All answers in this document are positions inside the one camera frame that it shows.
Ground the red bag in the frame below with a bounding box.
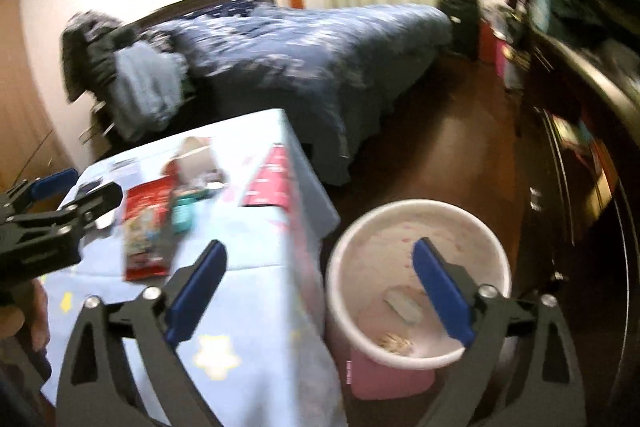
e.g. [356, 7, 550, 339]
[479, 22, 496, 62]

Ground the white bin with pink bag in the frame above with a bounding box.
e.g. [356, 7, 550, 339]
[324, 199, 512, 400]

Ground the red and white paper bowl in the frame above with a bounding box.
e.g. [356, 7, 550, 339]
[167, 136, 226, 188]

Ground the person's left hand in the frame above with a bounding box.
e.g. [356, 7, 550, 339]
[0, 279, 51, 353]

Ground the flat red packet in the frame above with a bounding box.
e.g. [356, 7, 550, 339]
[240, 142, 293, 210]

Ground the brown wooden wardrobe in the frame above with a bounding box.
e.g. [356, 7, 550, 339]
[0, 0, 76, 192]

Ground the black padded jacket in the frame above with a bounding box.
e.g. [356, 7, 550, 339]
[60, 11, 141, 102]

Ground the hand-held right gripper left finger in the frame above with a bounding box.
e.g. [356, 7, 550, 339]
[56, 239, 228, 427]

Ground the bed with blue quilt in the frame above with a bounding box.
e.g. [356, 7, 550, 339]
[167, 2, 453, 185]

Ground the grey-blue fleece blanket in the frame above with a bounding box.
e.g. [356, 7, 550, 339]
[112, 42, 188, 142]

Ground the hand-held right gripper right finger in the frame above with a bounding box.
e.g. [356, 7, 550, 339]
[411, 237, 587, 427]

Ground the dark wooden cabinet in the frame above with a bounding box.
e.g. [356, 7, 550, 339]
[520, 22, 640, 308]

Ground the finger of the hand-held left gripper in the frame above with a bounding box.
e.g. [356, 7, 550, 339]
[2, 181, 124, 243]
[0, 168, 80, 220]

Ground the teal snack packet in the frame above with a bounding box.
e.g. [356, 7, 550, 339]
[170, 189, 211, 235]

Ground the light blue star tablecloth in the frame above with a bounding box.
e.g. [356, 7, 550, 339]
[40, 108, 348, 427]

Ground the pink box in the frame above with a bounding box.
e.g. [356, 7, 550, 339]
[495, 37, 516, 78]

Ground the grey wrapper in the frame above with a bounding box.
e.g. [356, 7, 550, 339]
[382, 287, 423, 325]

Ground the red snack packet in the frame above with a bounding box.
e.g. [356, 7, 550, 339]
[122, 177, 176, 283]

